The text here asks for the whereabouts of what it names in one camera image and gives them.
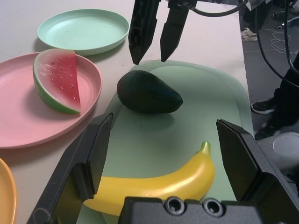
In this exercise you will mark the yellow plastic plate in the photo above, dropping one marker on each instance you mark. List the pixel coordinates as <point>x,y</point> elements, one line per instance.
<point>7,191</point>

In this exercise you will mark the dark green toy avocado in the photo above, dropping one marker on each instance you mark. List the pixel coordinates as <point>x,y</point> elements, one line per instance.
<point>149,93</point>

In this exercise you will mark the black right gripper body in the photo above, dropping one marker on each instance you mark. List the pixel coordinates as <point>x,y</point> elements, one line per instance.
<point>182,3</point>

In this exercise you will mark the person black trouser leg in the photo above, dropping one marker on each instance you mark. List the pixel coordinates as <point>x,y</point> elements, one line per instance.
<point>289,102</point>

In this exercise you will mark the pink plastic plate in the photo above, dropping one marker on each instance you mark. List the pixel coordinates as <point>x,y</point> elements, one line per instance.
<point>18,112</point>

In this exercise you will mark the green plastic tray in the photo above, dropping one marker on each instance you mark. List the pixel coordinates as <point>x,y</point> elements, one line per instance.
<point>163,130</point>

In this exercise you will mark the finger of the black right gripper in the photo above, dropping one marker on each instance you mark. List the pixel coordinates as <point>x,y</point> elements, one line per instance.
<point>174,32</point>
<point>143,28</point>

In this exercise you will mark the black sneaker white sole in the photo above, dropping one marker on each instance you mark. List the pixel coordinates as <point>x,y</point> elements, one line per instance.
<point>262,106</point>

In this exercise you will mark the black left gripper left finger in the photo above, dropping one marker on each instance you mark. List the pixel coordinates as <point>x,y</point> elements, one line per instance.
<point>79,163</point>

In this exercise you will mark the toy watermelon slice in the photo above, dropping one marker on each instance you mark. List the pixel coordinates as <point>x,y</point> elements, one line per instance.
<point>60,81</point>

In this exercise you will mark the dark sneaker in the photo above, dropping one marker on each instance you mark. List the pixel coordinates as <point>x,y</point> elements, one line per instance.
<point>268,129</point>

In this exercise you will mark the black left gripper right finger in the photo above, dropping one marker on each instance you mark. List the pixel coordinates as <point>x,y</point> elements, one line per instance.
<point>254,168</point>

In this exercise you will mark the mint green plastic plate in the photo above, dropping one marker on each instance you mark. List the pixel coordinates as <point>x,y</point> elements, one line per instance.
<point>81,32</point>

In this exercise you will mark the yellow toy banana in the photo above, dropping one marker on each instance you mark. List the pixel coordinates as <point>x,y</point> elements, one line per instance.
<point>163,189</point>

